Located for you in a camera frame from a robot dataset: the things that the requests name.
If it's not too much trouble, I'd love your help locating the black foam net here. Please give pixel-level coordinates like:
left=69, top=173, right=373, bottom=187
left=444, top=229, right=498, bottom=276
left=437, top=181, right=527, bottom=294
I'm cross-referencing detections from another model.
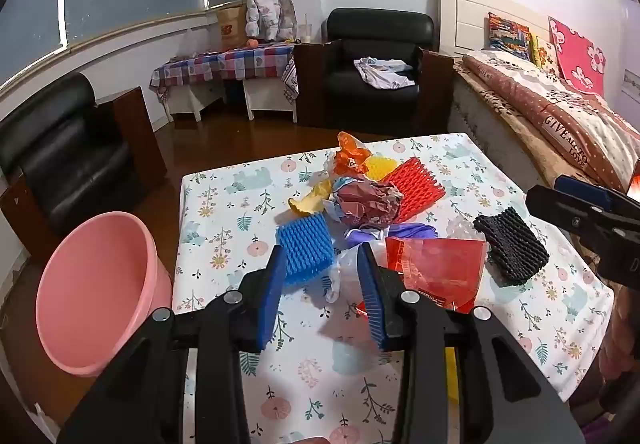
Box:
left=472, top=206, right=550, bottom=285

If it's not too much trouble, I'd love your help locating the floral tablecloth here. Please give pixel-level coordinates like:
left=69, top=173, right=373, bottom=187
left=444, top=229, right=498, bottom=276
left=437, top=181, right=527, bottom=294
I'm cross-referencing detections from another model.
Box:
left=172, top=131, right=615, bottom=444

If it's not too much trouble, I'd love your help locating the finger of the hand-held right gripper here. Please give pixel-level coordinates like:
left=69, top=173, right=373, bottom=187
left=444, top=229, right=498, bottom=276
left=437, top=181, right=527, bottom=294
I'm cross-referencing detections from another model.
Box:
left=525, top=184, right=640, bottom=249
left=554, top=175, right=640, bottom=219

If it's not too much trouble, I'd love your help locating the pink plastic bucket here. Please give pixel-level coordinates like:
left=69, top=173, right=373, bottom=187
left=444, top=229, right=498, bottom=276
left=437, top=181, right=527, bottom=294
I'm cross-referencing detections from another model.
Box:
left=35, top=211, right=174, bottom=377

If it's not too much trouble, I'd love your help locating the clear bubble wrapper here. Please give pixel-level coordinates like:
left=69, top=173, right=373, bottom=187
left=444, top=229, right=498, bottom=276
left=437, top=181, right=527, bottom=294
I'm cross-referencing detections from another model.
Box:
left=446, top=215, right=483, bottom=242

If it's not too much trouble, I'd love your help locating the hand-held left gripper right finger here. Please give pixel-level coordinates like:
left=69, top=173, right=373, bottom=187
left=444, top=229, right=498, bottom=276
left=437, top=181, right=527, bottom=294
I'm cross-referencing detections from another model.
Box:
left=356, top=241, right=586, bottom=444

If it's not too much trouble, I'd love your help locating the black leather armchair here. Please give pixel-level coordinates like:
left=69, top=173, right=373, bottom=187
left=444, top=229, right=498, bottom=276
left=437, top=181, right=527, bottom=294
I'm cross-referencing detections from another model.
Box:
left=292, top=8, right=455, bottom=133
left=0, top=72, right=168, bottom=269

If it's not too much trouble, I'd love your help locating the colourful printed pillow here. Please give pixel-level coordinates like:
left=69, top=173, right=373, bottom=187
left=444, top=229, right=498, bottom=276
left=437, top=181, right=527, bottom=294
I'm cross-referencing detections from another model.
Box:
left=487, top=12, right=533, bottom=60

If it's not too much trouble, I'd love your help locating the orange snack wrapper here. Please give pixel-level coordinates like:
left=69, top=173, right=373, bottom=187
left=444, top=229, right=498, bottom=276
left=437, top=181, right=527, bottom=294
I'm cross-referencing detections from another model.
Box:
left=334, top=131, right=373, bottom=177

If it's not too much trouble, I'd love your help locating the red foam net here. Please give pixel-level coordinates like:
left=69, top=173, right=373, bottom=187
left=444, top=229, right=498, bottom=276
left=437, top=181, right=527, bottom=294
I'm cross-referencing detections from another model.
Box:
left=381, top=156, right=446, bottom=223

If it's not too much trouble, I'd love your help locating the clear plastic bag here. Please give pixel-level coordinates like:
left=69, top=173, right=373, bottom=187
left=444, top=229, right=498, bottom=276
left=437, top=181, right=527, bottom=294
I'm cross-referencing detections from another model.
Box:
left=324, top=244, right=371, bottom=303

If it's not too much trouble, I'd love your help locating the white desk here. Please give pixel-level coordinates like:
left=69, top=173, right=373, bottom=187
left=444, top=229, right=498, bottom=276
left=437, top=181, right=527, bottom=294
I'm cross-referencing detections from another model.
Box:
left=164, top=78, right=299, bottom=123

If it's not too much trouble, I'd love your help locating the yellow pillow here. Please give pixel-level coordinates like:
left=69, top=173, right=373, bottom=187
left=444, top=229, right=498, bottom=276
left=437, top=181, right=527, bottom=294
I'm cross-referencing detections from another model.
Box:
left=530, top=34, right=558, bottom=74

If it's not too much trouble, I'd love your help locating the brown fleece blanket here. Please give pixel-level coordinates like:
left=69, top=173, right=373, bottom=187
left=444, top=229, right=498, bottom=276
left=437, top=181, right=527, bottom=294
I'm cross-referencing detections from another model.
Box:
left=452, top=58, right=601, bottom=205

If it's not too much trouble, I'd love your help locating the dark red wrapper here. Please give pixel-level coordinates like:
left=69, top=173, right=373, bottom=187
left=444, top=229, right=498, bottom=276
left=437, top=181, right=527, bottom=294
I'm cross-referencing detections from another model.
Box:
left=332, top=176, right=403, bottom=229

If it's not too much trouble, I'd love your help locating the yellow foam net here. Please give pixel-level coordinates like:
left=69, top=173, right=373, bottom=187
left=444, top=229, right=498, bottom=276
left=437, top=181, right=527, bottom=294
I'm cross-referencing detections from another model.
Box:
left=362, top=155, right=401, bottom=182

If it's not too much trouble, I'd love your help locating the white printed cloth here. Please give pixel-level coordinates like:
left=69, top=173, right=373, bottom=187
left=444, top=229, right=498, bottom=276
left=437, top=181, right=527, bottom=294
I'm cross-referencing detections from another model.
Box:
left=354, top=56, right=416, bottom=89

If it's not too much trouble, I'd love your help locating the pink flower pillow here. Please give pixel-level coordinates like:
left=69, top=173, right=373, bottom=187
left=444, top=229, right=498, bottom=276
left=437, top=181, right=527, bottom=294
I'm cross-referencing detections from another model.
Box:
left=548, top=16, right=607, bottom=97

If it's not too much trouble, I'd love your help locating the purple plastic bag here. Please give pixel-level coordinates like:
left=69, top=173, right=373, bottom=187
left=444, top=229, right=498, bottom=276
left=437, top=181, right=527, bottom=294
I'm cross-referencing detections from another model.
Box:
left=345, top=223, right=438, bottom=247

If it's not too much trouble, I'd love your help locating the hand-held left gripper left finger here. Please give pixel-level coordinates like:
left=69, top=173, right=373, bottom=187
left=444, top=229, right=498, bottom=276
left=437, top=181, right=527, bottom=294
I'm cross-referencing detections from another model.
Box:
left=57, top=244, right=288, bottom=444

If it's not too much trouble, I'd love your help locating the red transparent plastic bag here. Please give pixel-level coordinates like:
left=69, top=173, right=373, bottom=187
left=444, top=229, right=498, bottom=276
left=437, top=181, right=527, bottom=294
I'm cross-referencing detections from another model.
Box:
left=357, top=236, right=487, bottom=315

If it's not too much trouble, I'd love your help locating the blue foam net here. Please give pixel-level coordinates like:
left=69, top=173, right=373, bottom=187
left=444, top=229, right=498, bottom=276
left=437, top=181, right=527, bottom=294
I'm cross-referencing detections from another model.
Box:
left=276, top=213, right=336, bottom=292

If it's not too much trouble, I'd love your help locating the brown paper bag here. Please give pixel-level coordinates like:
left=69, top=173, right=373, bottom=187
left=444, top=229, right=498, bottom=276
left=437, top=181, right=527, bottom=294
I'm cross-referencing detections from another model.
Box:
left=216, top=4, right=250, bottom=52

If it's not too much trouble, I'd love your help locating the checkered tablecloth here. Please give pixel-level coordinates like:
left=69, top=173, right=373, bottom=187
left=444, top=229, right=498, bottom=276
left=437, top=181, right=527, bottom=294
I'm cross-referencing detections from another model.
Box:
left=150, top=44, right=301, bottom=104

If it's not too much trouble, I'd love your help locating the white bed headboard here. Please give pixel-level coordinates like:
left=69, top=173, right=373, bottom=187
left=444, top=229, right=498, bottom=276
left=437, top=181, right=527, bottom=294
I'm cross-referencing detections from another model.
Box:
left=439, top=0, right=556, bottom=59

